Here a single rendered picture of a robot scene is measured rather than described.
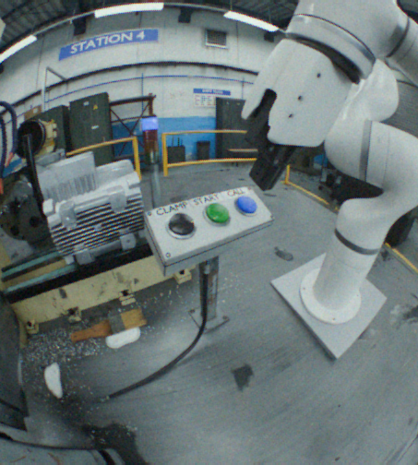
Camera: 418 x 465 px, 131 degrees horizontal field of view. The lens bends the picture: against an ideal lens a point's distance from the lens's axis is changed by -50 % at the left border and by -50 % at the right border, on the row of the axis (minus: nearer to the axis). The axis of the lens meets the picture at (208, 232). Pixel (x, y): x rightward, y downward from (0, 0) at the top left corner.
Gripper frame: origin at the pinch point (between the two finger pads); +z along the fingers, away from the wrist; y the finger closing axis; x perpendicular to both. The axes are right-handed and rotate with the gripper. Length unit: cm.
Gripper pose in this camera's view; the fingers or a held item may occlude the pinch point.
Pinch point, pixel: (266, 171)
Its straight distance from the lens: 23.4
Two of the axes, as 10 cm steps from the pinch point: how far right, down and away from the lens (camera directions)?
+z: -2.4, 5.4, 8.1
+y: -8.5, 2.9, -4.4
